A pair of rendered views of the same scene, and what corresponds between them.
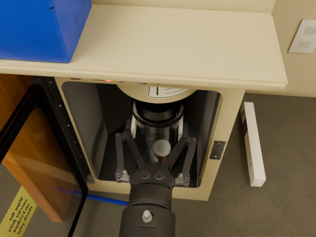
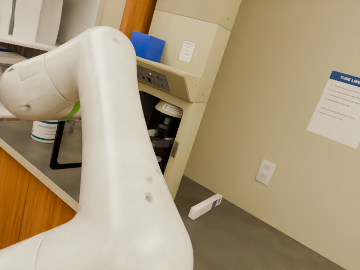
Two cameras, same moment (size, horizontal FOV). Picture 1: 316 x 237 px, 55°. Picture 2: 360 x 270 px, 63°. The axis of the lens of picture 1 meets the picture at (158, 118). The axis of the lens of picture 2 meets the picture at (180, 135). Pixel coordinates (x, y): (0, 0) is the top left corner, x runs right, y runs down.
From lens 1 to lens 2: 0.97 m
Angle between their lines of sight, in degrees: 43
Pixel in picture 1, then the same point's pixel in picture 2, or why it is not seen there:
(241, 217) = not seen: hidden behind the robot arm
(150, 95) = (162, 109)
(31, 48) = (139, 52)
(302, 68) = (262, 196)
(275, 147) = (218, 218)
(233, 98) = (186, 113)
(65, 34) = (147, 51)
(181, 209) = not seen: hidden behind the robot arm
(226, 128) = (181, 133)
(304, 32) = (263, 167)
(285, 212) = (195, 232)
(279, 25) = (252, 158)
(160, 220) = not seen: hidden behind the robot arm
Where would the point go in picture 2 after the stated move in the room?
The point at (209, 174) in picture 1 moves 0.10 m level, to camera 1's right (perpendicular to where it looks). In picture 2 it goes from (167, 171) to (186, 182)
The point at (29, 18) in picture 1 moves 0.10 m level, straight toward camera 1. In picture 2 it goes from (143, 44) to (137, 42)
